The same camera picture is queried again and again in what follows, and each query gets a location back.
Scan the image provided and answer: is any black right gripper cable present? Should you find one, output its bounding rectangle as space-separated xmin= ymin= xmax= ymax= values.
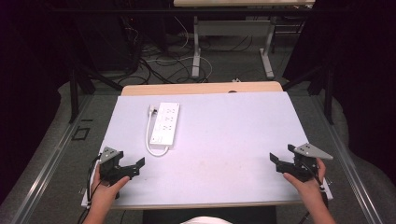
xmin=297 ymin=161 xmax=331 ymax=224

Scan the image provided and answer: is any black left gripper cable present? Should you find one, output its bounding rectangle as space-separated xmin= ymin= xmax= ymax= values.
xmin=77 ymin=154 xmax=105 ymax=224

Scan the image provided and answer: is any white table mat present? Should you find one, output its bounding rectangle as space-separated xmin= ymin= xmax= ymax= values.
xmin=80 ymin=91 xmax=333 ymax=210

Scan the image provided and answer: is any white power strip cable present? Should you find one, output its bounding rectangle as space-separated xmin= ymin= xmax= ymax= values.
xmin=145 ymin=110 xmax=171 ymax=158

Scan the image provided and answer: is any black metal stand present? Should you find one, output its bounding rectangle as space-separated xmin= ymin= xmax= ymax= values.
xmin=281 ymin=60 xmax=335 ymax=126
xmin=67 ymin=59 xmax=124 ymax=124

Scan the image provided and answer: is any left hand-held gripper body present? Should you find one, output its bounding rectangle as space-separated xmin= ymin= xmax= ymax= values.
xmin=98 ymin=146 xmax=138 ymax=185

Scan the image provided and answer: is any white power strip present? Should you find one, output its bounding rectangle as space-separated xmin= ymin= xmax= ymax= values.
xmin=149 ymin=102 xmax=181 ymax=147

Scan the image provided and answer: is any tangle of floor cables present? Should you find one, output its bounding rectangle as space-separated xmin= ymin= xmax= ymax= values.
xmin=116 ymin=15 xmax=262 ymax=86

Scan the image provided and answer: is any aluminium floor rail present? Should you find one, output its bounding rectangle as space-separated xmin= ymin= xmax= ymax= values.
xmin=311 ymin=94 xmax=385 ymax=224
xmin=8 ymin=92 xmax=95 ymax=224

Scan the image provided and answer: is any wooden table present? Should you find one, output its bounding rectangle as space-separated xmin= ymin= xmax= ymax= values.
xmin=120 ymin=80 xmax=285 ymax=97

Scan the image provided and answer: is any white desk with metal legs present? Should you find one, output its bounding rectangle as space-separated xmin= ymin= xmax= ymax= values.
xmin=173 ymin=0 xmax=317 ymax=80

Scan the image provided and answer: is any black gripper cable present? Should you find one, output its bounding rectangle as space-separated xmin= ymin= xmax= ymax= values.
xmin=77 ymin=154 xmax=105 ymax=224
xmin=297 ymin=161 xmax=331 ymax=224

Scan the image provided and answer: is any person's right hand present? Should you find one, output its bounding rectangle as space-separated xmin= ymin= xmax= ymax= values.
xmin=282 ymin=157 xmax=328 ymax=204

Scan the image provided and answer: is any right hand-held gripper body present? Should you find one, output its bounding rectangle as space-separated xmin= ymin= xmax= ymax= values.
xmin=281 ymin=143 xmax=334 ymax=183

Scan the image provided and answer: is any person's left hand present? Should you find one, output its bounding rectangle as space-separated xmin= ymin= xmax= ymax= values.
xmin=89 ymin=164 xmax=132 ymax=216

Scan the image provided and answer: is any person's white clothing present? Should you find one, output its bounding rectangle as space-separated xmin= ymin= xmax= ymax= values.
xmin=179 ymin=216 xmax=233 ymax=224

